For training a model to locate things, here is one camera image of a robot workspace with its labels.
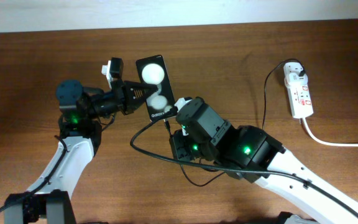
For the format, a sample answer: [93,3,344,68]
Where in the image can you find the black smartphone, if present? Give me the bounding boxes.
[135,55,175,121]

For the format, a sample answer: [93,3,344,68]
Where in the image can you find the black usb charging cable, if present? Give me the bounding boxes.
[163,58,306,187]

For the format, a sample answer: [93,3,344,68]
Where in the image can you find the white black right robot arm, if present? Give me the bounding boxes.
[170,98,358,223]

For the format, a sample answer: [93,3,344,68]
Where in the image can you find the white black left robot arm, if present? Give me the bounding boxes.
[4,79,158,223]

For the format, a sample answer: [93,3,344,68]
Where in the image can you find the white usb charger plug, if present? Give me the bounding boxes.
[283,62,308,88]

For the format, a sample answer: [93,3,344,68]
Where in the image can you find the white power strip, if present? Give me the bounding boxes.
[287,84,313,119]

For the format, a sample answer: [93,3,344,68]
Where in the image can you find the white power strip cord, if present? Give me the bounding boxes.
[300,117,358,149]

